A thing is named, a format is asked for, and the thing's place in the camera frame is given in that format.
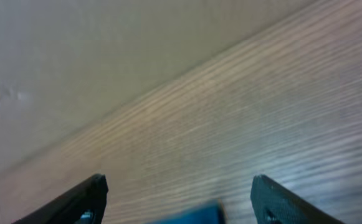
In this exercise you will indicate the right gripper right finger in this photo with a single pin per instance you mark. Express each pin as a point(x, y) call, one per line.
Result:
point(273, 203)

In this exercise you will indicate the dark blue t-shirt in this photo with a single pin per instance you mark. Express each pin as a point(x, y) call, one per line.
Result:
point(208, 213)

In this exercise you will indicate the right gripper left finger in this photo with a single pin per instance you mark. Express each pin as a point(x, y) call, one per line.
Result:
point(84, 203)

